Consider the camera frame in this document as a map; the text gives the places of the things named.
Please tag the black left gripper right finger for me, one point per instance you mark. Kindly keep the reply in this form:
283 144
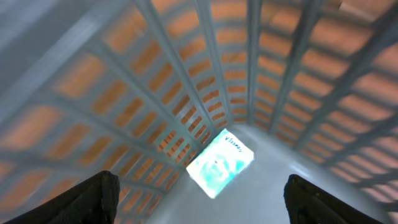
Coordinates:
308 204

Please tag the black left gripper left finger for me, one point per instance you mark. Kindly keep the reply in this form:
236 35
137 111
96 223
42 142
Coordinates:
94 201

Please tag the teal tissue pack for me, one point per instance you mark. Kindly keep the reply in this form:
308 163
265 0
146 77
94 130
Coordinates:
219 163

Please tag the grey plastic mesh basket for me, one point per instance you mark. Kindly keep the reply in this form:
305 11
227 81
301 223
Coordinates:
140 88

